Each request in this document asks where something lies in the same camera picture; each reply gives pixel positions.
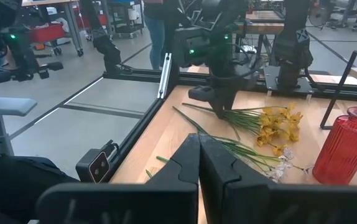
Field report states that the person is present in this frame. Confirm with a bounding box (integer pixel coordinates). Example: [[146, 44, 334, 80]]
[[142, 0, 181, 71]]

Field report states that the black chair with grey armrest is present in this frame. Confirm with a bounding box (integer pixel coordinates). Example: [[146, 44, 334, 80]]
[[0, 96, 80, 224]]

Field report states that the red ribbed glass vase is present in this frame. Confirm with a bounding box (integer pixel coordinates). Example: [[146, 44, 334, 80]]
[[312, 106, 357, 186]]

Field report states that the silver aluminium frame bracket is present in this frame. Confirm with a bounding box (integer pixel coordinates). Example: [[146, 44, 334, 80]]
[[156, 52, 173, 100]]

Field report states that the black aluminium table frame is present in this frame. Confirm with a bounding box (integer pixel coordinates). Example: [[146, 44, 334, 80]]
[[102, 52, 357, 184]]

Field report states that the yellow artificial flower bunch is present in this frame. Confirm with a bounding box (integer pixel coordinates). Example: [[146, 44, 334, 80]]
[[181, 102, 304, 157]]

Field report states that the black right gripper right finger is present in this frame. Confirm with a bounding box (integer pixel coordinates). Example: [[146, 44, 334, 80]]
[[198, 133, 357, 224]]

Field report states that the black table-level camera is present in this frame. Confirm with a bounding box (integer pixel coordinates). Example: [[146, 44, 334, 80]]
[[75, 139, 121, 184]]

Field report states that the black background robot station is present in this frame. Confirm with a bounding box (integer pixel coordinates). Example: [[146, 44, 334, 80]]
[[0, 0, 64, 85]]

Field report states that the white artificial flower bunch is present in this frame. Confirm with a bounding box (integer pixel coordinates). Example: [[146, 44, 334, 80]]
[[172, 105, 315, 184]]

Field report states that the red storage bin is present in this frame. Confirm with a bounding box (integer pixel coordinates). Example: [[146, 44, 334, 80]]
[[29, 24, 66, 44]]

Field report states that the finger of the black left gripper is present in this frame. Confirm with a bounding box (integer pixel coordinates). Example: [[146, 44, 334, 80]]
[[225, 95, 238, 118], [211, 99, 226, 119]]

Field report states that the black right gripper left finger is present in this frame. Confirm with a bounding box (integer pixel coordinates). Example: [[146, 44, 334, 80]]
[[37, 133, 201, 224]]

